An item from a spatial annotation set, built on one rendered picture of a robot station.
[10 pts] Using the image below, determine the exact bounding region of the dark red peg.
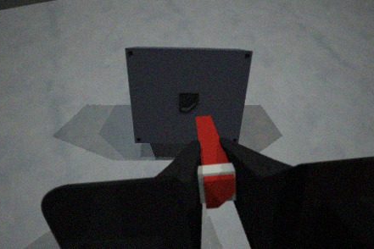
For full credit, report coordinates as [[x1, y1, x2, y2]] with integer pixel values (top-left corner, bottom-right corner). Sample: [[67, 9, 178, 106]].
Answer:
[[195, 115, 236, 208]]

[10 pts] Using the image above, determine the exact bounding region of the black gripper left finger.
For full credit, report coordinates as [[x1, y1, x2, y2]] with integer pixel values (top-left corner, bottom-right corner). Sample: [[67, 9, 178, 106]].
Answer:
[[42, 140, 203, 249]]

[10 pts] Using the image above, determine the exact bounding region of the dark grey sloped panel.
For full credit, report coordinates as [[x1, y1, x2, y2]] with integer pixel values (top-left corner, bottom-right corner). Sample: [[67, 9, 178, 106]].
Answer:
[[126, 47, 252, 143]]

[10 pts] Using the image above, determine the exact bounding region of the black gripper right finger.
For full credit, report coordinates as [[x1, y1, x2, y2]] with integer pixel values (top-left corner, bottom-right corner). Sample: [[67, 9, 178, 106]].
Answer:
[[219, 137, 374, 249]]

